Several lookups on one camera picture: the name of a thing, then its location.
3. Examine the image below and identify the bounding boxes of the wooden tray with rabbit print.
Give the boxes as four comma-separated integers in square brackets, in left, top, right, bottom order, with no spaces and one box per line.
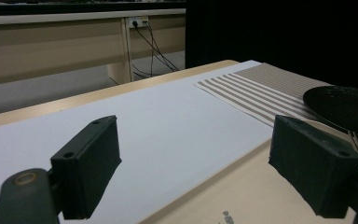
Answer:
[138,119,358,224]

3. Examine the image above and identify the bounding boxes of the striped placemat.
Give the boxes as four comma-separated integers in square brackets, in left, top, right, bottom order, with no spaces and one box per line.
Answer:
[194,63,335,129]

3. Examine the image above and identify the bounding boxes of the bundle of black cables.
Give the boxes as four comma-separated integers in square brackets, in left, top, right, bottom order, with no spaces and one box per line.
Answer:
[131,20,181,79]

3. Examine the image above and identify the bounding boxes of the black round plate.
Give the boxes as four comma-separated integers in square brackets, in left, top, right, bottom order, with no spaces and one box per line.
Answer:
[302,85,358,146]

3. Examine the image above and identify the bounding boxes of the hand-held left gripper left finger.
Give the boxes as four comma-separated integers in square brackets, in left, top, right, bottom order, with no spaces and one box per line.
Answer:
[49,115,123,220]

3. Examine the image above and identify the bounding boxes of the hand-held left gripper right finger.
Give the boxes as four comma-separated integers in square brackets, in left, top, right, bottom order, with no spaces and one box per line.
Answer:
[268,114,358,219]

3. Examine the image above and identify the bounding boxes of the white board sheet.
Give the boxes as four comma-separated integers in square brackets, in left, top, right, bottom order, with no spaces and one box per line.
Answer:
[0,60,274,224]

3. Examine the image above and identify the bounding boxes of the white wall socket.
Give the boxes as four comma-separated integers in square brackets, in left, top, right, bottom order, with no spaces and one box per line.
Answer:
[128,16,150,29]

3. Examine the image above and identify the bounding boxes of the black curtain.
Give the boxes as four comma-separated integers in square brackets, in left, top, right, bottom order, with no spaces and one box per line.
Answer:
[185,0,358,92]

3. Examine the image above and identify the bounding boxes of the beige desk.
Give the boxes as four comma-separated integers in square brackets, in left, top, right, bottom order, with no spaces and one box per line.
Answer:
[0,8,187,88]

